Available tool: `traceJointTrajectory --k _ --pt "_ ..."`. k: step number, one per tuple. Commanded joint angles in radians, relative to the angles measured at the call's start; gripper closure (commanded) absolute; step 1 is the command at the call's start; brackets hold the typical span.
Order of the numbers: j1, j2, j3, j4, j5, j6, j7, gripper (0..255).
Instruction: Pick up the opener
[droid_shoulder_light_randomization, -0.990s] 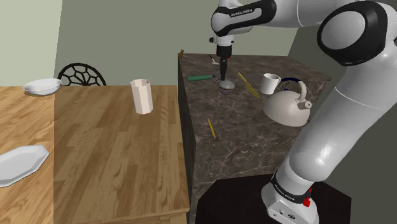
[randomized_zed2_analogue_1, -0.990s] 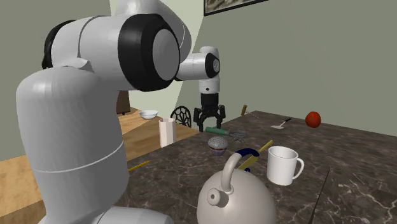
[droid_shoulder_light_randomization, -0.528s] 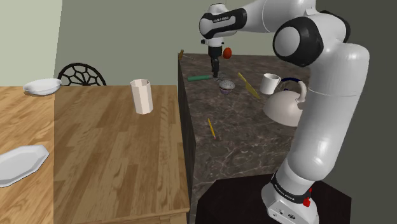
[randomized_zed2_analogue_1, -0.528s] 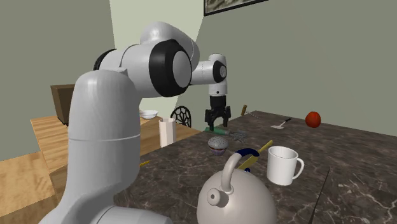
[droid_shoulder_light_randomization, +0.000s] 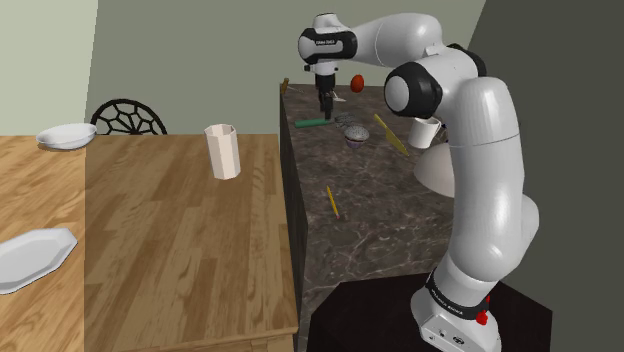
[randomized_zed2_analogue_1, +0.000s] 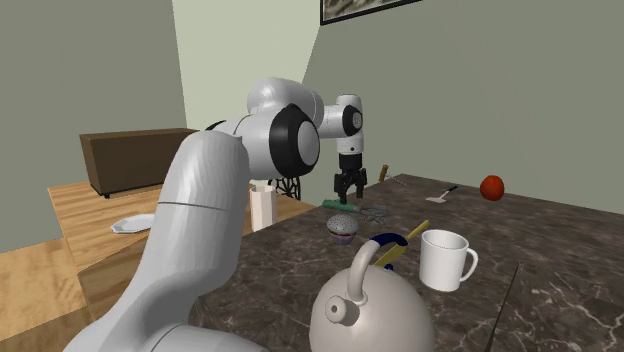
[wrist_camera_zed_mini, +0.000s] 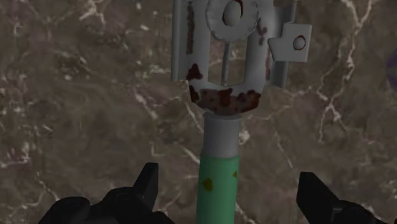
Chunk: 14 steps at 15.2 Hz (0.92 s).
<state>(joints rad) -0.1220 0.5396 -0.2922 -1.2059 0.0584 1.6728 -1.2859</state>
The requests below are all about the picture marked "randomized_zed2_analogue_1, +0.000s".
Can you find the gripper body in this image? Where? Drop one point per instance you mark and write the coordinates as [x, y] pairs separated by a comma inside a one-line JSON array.
[[350, 166]]

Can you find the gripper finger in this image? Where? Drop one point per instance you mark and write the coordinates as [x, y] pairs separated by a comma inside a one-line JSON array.
[[341, 193], [360, 188]]

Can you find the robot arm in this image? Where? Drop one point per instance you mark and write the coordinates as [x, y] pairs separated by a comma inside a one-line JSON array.
[[204, 204]]

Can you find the muffin with purple wrapper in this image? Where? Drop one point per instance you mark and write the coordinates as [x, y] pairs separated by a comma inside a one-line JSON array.
[[342, 228]]

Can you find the white ribbed vase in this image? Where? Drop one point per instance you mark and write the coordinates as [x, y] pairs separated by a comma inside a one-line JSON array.
[[262, 206]]

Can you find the white mug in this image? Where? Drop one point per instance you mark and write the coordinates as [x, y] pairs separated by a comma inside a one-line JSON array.
[[442, 261]]

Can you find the red apple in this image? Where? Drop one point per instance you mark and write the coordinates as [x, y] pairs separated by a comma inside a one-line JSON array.
[[492, 188]]

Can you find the white plate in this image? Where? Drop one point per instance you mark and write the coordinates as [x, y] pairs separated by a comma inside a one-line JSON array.
[[132, 224]]

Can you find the brown cabinet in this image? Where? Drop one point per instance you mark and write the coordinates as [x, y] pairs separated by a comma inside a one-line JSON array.
[[131, 158]]

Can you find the wooden dining table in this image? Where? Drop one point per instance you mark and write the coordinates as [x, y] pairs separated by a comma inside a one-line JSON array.
[[97, 219]]

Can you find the framed wall picture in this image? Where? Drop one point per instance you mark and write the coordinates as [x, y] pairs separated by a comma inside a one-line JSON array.
[[360, 8]]

